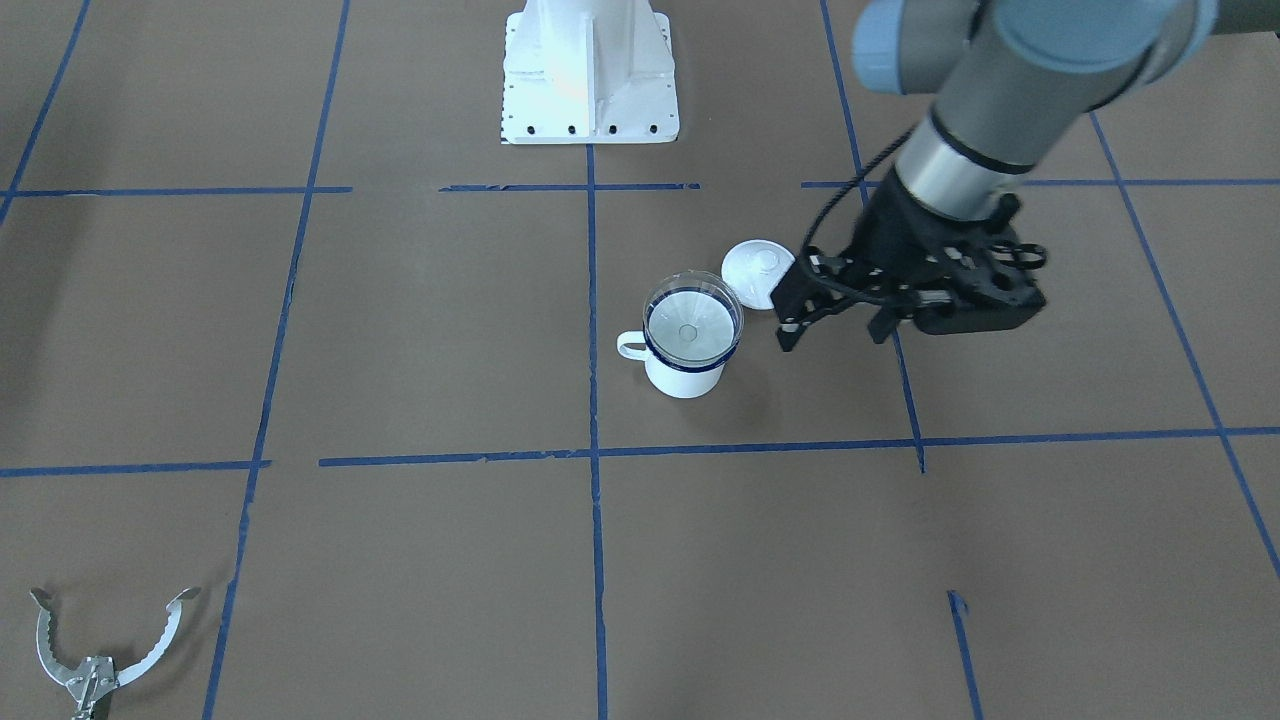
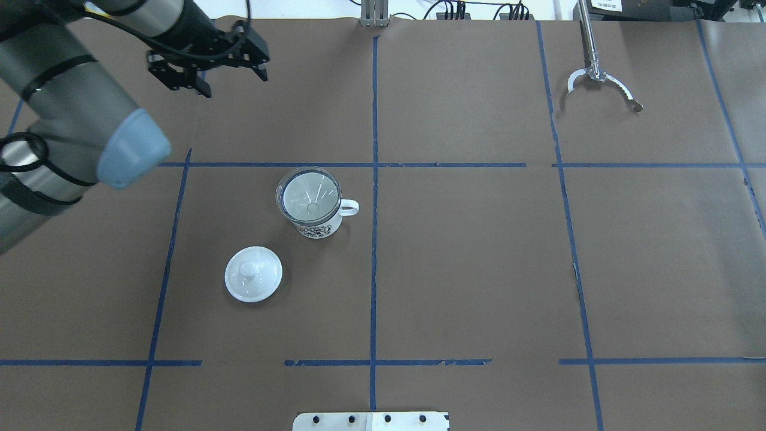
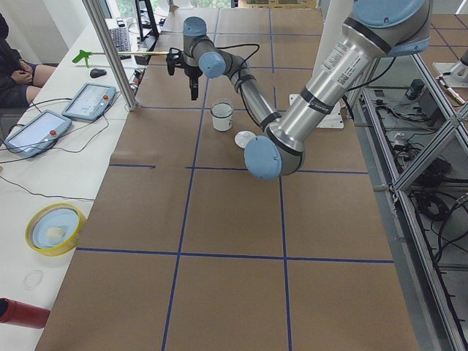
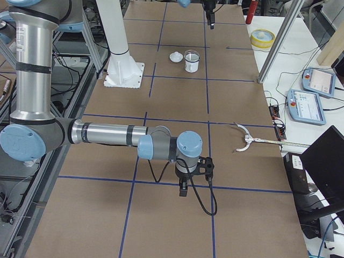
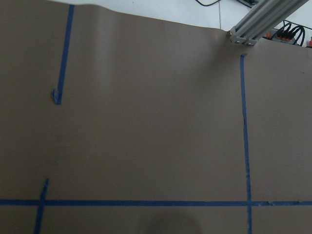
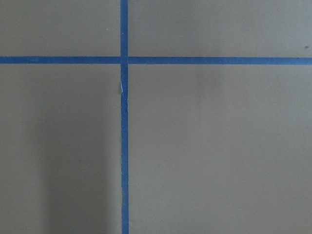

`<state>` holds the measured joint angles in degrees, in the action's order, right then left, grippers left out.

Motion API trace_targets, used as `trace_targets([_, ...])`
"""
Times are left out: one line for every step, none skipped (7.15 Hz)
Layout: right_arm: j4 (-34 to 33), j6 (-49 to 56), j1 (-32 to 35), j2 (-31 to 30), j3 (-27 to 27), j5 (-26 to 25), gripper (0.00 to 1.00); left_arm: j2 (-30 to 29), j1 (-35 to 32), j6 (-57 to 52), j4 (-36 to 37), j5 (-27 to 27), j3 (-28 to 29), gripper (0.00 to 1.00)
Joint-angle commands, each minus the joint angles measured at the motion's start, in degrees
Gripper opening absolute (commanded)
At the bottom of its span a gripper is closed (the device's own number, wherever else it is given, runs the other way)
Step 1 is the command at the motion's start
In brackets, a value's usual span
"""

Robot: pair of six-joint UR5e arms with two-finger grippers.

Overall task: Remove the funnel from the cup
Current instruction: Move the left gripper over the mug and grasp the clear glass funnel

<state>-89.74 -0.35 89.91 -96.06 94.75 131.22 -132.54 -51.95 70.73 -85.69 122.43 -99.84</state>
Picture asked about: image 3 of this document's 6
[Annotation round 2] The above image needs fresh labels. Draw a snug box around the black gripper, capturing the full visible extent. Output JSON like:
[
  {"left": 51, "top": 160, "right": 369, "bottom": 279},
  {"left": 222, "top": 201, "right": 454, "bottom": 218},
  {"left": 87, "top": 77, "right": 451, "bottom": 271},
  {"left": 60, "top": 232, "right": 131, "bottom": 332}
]
[{"left": 184, "top": 66, "right": 200, "bottom": 100}]

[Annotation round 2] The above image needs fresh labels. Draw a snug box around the clear glass funnel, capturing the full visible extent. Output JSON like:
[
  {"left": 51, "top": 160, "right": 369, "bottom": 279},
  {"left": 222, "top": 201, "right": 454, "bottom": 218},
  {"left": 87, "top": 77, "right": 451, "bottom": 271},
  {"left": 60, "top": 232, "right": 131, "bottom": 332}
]
[{"left": 211, "top": 99, "right": 233, "bottom": 110}]

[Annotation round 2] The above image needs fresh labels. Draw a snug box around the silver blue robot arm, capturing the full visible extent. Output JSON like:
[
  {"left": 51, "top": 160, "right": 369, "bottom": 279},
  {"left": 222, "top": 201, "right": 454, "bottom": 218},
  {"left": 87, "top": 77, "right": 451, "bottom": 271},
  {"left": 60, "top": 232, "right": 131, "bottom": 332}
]
[{"left": 181, "top": 1, "right": 433, "bottom": 180}]

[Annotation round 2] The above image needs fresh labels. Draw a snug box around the white enamel mug blue rim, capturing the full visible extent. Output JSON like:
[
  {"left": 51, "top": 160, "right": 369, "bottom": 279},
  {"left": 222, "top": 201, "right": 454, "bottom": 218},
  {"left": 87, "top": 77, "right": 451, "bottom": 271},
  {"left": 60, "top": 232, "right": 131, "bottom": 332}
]
[{"left": 211, "top": 108, "right": 233, "bottom": 132}]

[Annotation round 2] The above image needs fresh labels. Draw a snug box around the black keyboard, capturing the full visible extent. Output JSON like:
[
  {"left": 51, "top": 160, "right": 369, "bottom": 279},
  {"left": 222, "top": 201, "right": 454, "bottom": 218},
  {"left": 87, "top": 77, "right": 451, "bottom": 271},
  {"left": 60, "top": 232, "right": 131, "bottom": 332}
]
[{"left": 108, "top": 27, "right": 131, "bottom": 52}]

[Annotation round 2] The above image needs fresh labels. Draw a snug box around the white ceramic lid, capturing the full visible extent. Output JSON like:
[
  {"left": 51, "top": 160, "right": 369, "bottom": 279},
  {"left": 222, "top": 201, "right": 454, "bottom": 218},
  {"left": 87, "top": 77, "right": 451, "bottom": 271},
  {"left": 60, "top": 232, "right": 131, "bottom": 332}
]
[{"left": 234, "top": 130, "right": 255, "bottom": 149}]

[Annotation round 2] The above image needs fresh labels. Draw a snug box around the black computer mouse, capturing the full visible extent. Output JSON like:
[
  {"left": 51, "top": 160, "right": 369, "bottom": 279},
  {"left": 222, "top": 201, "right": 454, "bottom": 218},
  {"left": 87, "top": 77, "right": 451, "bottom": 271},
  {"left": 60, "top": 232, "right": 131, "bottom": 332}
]
[{"left": 89, "top": 68, "right": 107, "bottom": 78}]

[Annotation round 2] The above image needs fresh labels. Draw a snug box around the far teach pendant tablet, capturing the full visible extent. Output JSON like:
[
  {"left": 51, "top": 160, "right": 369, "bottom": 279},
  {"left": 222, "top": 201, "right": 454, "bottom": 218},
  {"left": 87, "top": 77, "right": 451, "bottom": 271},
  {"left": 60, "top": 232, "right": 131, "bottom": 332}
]
[{"left": 61, "top": 83, "right": 116, "bottom": 121}]

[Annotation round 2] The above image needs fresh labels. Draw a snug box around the teach pendant tablet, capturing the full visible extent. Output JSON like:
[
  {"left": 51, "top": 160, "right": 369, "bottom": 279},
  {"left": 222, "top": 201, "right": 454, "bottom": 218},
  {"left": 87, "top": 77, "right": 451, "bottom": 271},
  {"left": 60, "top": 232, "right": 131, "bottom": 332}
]
[
  {"left": 61, "top": 83, "right": 116, "bottom": 121},
  {"left": 4, "top": 110, "right": 72, "bottom": 157}
]

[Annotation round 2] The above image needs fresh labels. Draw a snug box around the seated person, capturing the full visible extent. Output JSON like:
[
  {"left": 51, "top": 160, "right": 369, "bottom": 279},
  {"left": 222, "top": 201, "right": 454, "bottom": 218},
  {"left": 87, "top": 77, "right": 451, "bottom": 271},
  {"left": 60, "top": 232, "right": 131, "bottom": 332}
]
[{"left": 1, "top": 15, "right": 56, "bottom": 108}]

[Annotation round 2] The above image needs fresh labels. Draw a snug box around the near teach pendant tablet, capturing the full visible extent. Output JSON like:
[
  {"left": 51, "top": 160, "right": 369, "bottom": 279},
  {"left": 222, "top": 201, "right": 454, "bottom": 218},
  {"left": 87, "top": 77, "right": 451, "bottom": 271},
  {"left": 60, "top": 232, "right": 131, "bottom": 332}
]
[{"left": 4, "top": 110, "right": 72, "bottom": 157}]

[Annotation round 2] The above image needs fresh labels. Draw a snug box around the brown paper table cover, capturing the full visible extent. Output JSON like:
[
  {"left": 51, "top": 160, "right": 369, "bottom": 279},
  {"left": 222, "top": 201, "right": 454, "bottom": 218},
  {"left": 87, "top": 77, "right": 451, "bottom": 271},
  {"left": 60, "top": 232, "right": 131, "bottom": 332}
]
[{"left": 34, "top": 7, "right": 421, "bottom": 351}]

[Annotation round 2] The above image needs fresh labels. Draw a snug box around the yellow rimmed bowl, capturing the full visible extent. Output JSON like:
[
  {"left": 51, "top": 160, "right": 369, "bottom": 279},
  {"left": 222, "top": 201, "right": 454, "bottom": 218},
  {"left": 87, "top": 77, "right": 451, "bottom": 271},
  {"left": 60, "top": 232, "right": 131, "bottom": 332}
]
[{"left": 25, "top": 203, "right": 86, "bottom": 257}]

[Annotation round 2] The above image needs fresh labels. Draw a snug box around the red cylinder bottle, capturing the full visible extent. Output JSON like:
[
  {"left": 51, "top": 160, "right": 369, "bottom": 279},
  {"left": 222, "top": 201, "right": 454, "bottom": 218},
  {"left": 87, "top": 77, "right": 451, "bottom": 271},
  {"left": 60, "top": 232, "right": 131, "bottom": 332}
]
[{"left": 1, "top": 298, "right": 50, "bottom": 329}]

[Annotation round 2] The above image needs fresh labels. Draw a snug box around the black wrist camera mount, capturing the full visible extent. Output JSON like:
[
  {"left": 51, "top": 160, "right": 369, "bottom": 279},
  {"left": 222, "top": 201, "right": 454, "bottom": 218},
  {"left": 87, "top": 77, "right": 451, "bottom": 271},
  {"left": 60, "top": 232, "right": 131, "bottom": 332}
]
[{"left": 166, "top": 48, "right": 184, "bottom": 76}]

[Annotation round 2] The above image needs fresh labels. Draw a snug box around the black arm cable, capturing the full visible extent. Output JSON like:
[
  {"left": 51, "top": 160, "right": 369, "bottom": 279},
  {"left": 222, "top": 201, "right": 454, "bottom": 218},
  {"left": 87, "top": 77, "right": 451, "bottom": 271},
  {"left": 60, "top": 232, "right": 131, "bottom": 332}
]
[{"left": 214, "top": 43, "right": 396, "bottom": 92}]

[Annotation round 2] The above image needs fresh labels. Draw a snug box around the green handled reacher grabber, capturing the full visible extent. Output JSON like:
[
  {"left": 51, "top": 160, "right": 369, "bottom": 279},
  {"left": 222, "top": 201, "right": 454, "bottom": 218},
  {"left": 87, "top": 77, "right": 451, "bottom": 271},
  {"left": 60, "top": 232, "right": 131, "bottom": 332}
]
[{"left": 72, "top": 50, "right": 169, "bottom": 67}]

